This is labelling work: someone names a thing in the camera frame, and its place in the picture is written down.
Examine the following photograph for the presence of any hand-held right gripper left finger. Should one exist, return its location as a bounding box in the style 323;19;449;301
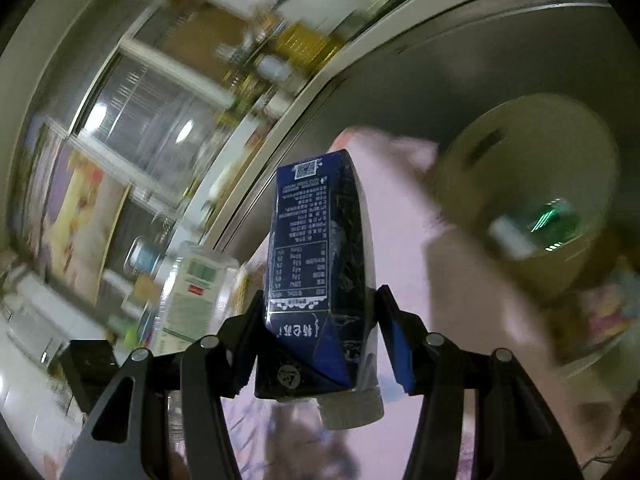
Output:
60;287;266;480

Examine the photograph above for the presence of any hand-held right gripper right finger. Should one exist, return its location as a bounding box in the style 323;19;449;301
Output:
372;284;586;480

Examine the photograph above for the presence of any dark blue milk carton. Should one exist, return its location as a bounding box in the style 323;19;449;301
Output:
254;149;381;403

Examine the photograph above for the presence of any beige waste bin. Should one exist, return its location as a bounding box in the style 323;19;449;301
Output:
432;92;623;306

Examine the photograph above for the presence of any clear bottle with green label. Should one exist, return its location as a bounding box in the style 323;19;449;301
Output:
150;241;241;361

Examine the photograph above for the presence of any pink printed tablecloth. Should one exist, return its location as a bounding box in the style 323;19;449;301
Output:
220;127;631;480

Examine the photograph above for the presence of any barred kitchen window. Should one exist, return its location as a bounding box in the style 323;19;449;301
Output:
70;35;241;201

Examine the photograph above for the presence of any yellow cooking oil bottle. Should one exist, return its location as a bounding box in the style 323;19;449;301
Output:
272;22;346;68

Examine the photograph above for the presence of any colourful wall poster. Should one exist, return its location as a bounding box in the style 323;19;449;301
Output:
20;120;133;306

